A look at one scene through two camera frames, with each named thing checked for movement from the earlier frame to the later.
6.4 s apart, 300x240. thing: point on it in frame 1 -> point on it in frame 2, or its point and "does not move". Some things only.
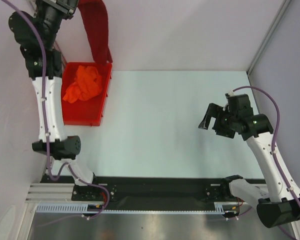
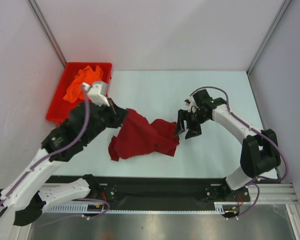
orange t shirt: (87, 84) does not move
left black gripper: (65, 7) -> (117, 114)
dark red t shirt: (94, 17) -> (138, 136)
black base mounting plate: (153, 190) does not move
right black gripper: (220, 120) -> (189, 119)
